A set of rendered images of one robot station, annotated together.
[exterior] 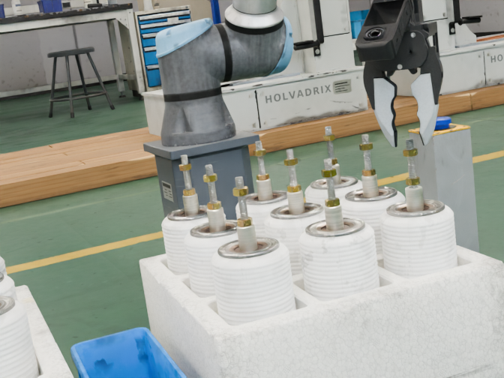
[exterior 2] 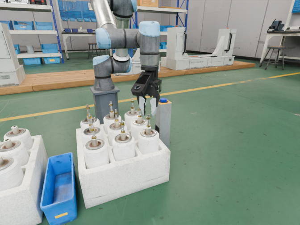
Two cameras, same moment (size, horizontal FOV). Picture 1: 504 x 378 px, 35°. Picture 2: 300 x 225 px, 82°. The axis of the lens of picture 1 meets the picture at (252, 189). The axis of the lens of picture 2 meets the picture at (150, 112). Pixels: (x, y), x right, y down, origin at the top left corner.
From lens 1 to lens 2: 40 cm
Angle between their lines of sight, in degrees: 12
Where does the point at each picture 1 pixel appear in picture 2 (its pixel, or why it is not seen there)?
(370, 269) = (131, 152)
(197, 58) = (103, 67)
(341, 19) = not seen: hidden behind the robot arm
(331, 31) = not seen: hidden behind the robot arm
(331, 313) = (116, 167)
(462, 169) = (168, 114)
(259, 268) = (95, 153)
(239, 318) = (89, 165)
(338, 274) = (121, 153)
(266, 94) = (135, 65)
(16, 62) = (82, 42)
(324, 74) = not seen: hidden behind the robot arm
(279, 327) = (99, 171)
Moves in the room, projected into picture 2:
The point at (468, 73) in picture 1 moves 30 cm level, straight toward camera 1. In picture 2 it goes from (185, 65) to (184, 68)
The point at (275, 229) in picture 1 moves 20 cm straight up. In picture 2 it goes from (109, 131) to (105, 91)
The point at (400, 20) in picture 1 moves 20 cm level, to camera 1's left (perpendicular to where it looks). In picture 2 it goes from (146, 83) to (91, 84)
